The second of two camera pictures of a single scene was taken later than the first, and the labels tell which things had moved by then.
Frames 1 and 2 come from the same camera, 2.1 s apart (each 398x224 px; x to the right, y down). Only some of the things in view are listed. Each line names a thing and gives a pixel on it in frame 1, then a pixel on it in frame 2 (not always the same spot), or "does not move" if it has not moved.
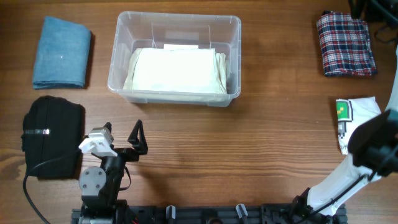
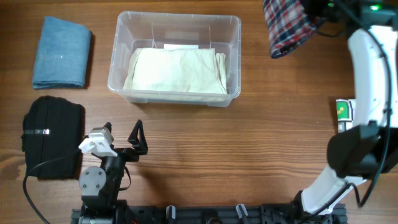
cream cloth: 177,70 does not move
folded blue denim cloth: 62,55 does not move
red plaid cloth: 345,45 to 288,25
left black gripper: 139,147 does not move
